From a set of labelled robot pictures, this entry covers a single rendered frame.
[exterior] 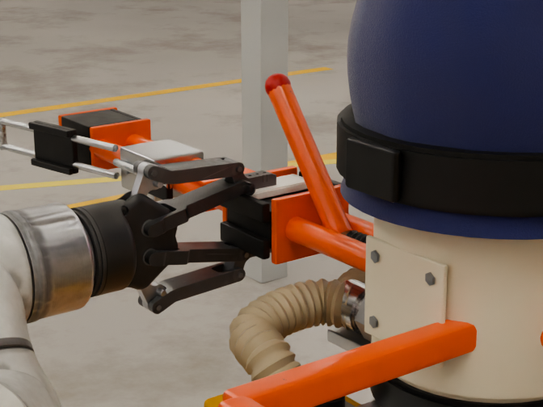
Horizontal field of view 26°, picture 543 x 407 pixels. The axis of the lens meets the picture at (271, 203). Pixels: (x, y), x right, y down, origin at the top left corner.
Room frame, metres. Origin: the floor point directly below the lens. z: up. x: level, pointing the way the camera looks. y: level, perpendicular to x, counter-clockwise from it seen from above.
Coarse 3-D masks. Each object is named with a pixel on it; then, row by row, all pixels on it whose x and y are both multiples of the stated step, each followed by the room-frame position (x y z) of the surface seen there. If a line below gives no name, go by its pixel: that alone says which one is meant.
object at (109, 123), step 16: (80, 112) 1.32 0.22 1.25; (96, 112) 1.32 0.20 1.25; (112, 112) 1.32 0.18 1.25; (80, 128) 1.27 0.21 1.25; (96, 128) 1.25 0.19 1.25; (112, 128) 1.26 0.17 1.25; (128, 128) 1.27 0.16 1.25; (144, 128) 1.28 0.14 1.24; (80, 144) 1.27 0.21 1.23; (80, 160) 1.27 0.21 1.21; (96, 160) 1.25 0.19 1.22
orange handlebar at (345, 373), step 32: (192, 160) 1.17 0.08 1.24; (288, 224) 0.96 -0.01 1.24; (352, 224) 0.96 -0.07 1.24; (352, 256) 0.89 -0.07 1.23; (448, 320) 0.74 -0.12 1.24; (352, 352) 0.69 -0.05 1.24; (384, 352) 0.69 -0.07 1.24; (416, 352) 0.70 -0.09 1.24; (448, 352) 0.72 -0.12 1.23; (256, 384) 0.64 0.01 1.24; (288, 384) 0.64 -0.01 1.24; (320, 384) 0.65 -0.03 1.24; (352, 384) 0.67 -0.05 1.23
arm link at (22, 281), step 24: (0, 216) 0.87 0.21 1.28; (0, 240) 0.84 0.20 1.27; (0, 264) 0.82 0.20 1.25; (24, 264) 0.83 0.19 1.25; (0, 288) 0.80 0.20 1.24; (24, 288) 0.83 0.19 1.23; (0, 312) 0.79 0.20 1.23; (24, 312) 0.82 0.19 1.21; (0, 336) 0.78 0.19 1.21; (24, 336) 0.80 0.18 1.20
